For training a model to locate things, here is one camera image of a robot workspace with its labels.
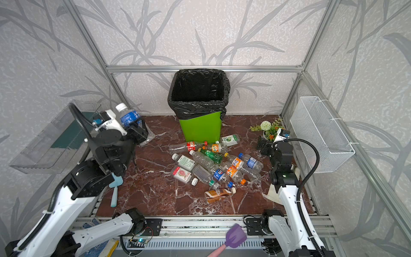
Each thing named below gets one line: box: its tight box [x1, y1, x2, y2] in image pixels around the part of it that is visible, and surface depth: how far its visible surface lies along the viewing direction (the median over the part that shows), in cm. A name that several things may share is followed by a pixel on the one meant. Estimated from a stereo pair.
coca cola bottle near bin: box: [169, 140, 199, 152], surface depth 99 cm
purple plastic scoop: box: [207, 223, 248, 257], surface depth 72 cm
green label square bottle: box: [171, 153, 196, 172], surface depth 93 cm
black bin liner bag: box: [166, 68, 231, 120], surface depth 88 cm
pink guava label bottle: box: [172, 166, 199, 187], surface depth 88 cm
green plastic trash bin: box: [178, 111, 223, 143], surface depth 97 cm
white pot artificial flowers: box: [249, 117, 284, 142], surface depth 97 cm
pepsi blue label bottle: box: [212, 168, 234, 189], surface depth 88 cm
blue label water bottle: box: [115, 102, 143, 128], surface depth 54 cm
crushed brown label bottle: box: [204, 186, 237, 203], surface depth 81 cm
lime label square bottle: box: [219, 133, 241, 147], surface depth 104 cm
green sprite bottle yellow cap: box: [198, 147, 224, 164], surface depth 95 cm
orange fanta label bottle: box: [224, 164, 247, 186], surface depth 89 cm
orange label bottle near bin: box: [202, 143, 222, 153], surface depth 98 cm
